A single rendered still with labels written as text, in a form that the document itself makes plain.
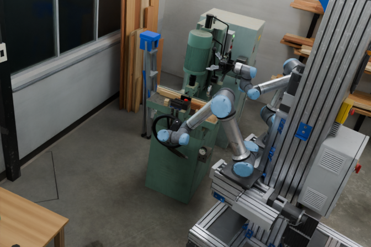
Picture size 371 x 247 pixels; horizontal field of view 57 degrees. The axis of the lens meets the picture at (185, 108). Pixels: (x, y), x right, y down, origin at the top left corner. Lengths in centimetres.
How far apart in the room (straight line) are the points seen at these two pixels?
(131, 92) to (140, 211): 168
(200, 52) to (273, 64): 253
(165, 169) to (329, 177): 142
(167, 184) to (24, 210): 127
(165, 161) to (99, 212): 69
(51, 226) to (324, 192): 165
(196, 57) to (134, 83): 172
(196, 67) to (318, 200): 124
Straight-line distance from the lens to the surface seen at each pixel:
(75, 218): 301
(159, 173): 309
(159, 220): 301
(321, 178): 223
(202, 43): 251
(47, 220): 231
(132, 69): 409
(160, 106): 273
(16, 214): 237
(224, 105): 189
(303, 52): 429
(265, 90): 239
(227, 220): 285
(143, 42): 346
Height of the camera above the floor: 224
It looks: 29 degrees down
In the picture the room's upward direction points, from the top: 10 degrees clockwise
